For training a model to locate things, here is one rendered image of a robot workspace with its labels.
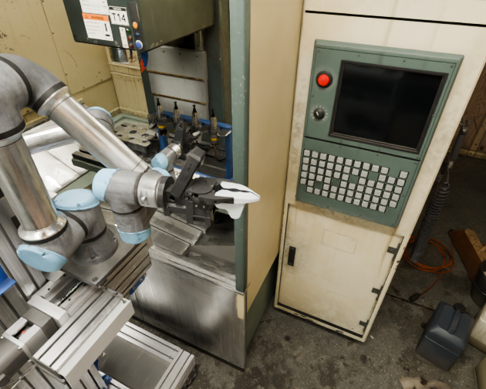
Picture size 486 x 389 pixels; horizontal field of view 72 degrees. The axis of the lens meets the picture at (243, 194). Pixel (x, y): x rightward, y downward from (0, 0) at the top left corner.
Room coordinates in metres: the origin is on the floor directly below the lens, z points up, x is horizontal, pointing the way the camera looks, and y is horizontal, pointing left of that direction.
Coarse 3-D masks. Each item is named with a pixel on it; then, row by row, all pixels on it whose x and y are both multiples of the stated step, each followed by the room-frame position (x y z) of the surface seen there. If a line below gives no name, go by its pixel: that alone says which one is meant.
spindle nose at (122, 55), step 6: (108, 48) 1.88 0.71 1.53; (114, 48) 1.84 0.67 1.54; (114, 54) 1.85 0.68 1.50; (120, 54) 1.84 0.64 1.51; (126, 54) 1.85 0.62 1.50; (132, 54) 1.87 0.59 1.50; (138, 54) 1.91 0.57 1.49; (114, 60) 1.86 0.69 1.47; (120, 60) 1.84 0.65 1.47; (126, 60) 1.85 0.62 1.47; (132, 60) 1.86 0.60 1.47
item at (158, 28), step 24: (72, 0) 1.76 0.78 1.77; (120, 0) 1.64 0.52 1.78; (144, 0) 1.64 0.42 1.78; (168, 0) 1.79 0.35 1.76; (192, 0) 1.98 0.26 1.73; (72, 24) 1.78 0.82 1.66; (144, 24) 1.62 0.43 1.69; (168, 24) 1.77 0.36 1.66; (192, 24) 1.96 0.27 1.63; (120, 48) 1.67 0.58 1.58; (144, 48) 1.60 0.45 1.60
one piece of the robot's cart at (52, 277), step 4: (44, 272) 0.76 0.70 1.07; (48, 272) 0.76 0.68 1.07; (52, 272) 0.76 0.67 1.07; (56, 272) 0.76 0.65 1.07; (60, 272) 0.76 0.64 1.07; (64, 272) 0.76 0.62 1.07; (44, 276) 0.74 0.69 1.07; (48, 276) 0.74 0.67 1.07; (52, 276) 0.74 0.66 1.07; (56, 276) 0.74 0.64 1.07; (60, 276) 0.74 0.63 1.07; (52, 280) 0.72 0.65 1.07; (48, 284) 0.71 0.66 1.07; (44, 288) 0.69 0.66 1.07; (36, 292) 0.68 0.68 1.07; (40, 292) 0.68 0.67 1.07; (32, 296) 0.66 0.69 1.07
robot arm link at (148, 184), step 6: (144, 174) 0.59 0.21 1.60; (150, 174) 0.59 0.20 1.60; (156, 174) 0.60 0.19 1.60; (162, 174) 0.60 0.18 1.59; (144, 180) 0.58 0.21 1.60; (150, 180) 0.58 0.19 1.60; (156, 180) 0.58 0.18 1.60; (138, 186) 0.57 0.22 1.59; (144, 186) 0.56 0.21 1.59; (150, 186) 0.56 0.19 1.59; (156, 186) 0.56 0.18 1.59; (138, 192) 0.56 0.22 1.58; (144, 192) 0.56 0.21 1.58; (150, 192) 0.55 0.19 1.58; (156, 192) 0.56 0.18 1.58; (138, 198) 0.55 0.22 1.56; (144, 198) 0.55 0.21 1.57; (150, 198) 0.55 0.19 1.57; (156, 198) 0.55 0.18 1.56; (144, 204) 0.55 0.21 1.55; (150, 204) 0.55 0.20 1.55; (156, 204) 0.55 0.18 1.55
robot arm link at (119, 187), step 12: (108, 168) 0.63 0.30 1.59; (96, 180) 0.59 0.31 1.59; (108, 180) 0.58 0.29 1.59; (120, 180) 0.58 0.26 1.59; (132, 180) 0.58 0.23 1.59; (96, 192) 0.57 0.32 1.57; (108, 192) 0.57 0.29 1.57; (120, 192) 0.56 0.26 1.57; (132, 192) 0.56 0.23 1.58; (120, 204) 0.56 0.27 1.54; (132, 204) 0.56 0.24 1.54
